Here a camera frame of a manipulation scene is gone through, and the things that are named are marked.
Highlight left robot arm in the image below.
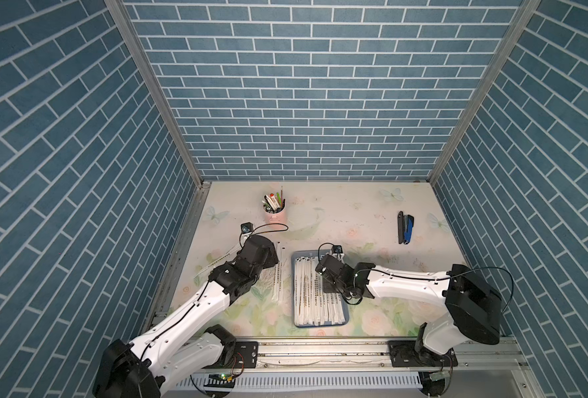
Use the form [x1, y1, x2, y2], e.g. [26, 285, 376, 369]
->
[92, 235, 278, 397]

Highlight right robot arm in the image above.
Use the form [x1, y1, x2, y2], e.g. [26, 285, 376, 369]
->
[316, 255, 502, 356]

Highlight left pile wrapped straws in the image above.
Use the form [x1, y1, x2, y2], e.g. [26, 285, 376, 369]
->
[272, 241, 283, 303]

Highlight blue plastic storage tray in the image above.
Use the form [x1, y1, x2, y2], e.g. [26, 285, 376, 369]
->
[291, 250, 350, 328]

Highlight pink pen cup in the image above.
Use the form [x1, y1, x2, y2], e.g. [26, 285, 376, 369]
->
[264, 204, 287, 224]

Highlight black and blue stapler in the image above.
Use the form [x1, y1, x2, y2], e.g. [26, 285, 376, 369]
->
[397, 212, 415, 245]

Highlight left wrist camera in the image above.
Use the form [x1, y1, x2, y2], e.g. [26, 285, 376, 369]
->
[240, 222, 254, 235]

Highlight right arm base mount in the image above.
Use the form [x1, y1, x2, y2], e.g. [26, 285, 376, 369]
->
[388, 340, 458, 369]

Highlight aluminium front rail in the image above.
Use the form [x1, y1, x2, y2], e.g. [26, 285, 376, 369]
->
[234, 337, 528, 373]

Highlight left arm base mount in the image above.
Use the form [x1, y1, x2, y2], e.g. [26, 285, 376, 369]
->
[206, 341, 259, 369]

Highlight white slotted cable duct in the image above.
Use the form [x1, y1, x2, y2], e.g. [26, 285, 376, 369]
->
[173, 371, 423, 393]

